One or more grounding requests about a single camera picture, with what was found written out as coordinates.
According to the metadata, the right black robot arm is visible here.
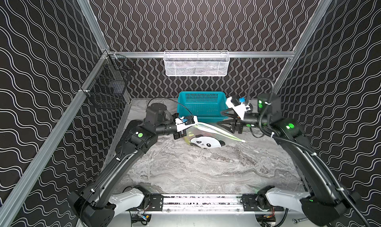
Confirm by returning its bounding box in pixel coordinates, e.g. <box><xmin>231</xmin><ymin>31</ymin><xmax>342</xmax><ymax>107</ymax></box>
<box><xmin>218</xmin><ymin>93</ymin><xmax>361</xmax><ymax>227</ymax></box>

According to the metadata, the black wire mesh basket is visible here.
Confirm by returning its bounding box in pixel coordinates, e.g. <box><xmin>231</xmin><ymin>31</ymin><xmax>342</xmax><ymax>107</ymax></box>
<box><xmin>85</xmin><ymin>54</ymin><xmax>136</xmax><ymax>110</ymax></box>

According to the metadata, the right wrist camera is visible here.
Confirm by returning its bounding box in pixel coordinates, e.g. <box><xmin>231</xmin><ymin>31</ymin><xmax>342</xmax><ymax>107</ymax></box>
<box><xmin>225</xmin><ymin>96</ymin><xmax>253</xmax><ymax>119</ymax></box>

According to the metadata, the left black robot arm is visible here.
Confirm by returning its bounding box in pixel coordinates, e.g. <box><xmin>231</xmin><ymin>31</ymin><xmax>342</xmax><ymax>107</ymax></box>
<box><xmin>67</xmin><ymin>103</ymin><xmax>198</xmax><ymax>227</ymax></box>

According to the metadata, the white wire mesh basket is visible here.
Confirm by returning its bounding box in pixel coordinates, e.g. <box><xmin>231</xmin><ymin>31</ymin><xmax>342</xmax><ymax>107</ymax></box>
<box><xmin>163</xmin><ymin>50</ymin><xmax>230</xmax><ymax>77</ymax></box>

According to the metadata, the clear zip-top bag green seal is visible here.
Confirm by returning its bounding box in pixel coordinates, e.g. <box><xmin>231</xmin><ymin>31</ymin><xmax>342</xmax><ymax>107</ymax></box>
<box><xmin>184</xmin><ymin>122</ymin><xmax>246</xmax><ymax>149</ymax></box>

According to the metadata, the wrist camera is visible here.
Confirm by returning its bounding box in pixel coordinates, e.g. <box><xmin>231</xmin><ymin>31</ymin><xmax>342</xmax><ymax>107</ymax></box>
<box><xmin>175</xmin><ymin>115</ymin><xmax>198</xmax><ymax>132</ymax></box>
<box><xmin>225</xmin><ymin>96</ymin><xmax>253</xmax><ymax>119</ymax></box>

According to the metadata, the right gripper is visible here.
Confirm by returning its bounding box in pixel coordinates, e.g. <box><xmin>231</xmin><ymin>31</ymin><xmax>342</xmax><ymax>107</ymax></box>
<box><xmin>216</xmin><ymin>107</ymin><xmax>270</xmax><ymax>135</ymax></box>

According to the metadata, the teal plastic basket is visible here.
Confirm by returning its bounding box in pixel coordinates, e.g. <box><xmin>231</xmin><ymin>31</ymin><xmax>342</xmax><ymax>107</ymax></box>
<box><xmin>177</xmin><ymin>91</ymin><xmax>228</xmax><ymax>123</ymax></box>

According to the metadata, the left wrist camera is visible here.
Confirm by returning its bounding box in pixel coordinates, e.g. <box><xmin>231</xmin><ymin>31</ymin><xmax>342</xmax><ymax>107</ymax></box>
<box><xmin>175</xmin><ymin>115</ymin><xmax>198</xmax><ymax>132</ymax></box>

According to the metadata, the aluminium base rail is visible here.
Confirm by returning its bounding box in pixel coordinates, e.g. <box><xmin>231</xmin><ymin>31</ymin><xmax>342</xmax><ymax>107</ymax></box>
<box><xmin>80</xmin><ymin>193</ymin><xmax>316</xmax><ymax>213</ymax></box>

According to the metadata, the silver wrench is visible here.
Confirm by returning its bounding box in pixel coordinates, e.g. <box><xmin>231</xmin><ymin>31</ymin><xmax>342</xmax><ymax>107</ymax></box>
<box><xmin>292</xmin><ymin>218</ymin><xmax>308</xmax><ymax>225</ymax></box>

